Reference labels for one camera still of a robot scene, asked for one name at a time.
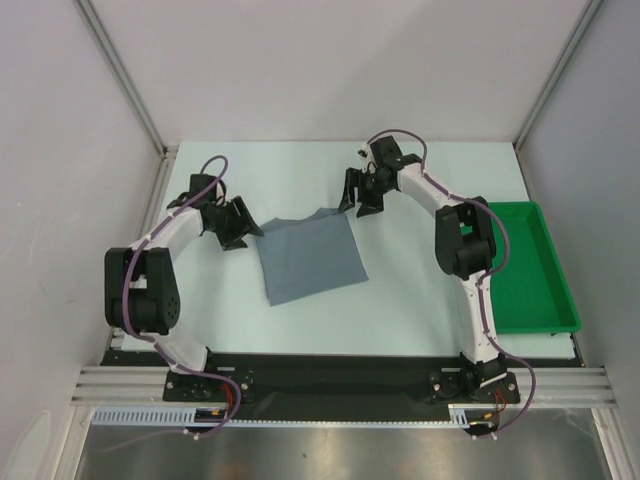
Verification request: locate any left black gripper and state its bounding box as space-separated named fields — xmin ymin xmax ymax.
xmin=207 ymin=196 xmax=263 ymax=251

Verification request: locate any grey-blue t shirt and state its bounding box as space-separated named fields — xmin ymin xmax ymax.
xmin=256 ymin=208 xmax=369 ymax=306

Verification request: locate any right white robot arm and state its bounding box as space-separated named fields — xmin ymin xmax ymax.
xmin=338 ymin=150 xmax=499 ymax=365

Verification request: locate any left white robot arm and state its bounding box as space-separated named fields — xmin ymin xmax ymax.
xmin=104 ymin=196 xmax=262 ymax=400

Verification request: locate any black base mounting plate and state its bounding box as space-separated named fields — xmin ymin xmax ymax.
xmin=79 ymin=350 xmax=582 ymax=405

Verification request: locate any green plastic tray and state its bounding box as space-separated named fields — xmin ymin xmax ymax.
xmin=489 ymin=202 xmax=581 ymax=334

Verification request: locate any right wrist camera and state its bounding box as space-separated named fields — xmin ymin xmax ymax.
xmin=357 ymin=136 xmax=404 ymax=169

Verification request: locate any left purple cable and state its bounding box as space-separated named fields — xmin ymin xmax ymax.
xmin=94 ymin=155 xmax=244 ymax=451

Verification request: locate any purple cable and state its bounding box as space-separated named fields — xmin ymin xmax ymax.
xmin=94 ymin=155 xmax=244 ymax=451
xmin=367 ymin=129 xmax=541 ymax=441

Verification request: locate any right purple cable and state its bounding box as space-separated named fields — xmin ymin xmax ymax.
xmin=367 ymin=129 xmax=541 ymax=441

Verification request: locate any white slotted cable duct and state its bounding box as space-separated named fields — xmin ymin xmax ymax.
xmin=91 ymin=406 xmax=491 ymax=430

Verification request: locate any left aluminium corner post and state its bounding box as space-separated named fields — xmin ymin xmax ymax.
xmin=72 ymin=0 xmax=169 ymax=156

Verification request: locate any aluminium corner post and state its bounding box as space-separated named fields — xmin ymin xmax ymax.
xmin=513 ymin=0 xmax=606 ymax=151
xmin=72 ymin=0 xmax=169 ymax=156

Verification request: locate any aluminium frame rail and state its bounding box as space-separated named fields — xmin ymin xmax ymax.
xmin=71 ymin=366 xmax=617 ymax=408

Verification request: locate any right aluminium corner post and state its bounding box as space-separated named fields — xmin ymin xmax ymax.
xmin=513 ymin=0 xmax=606 ymax=151

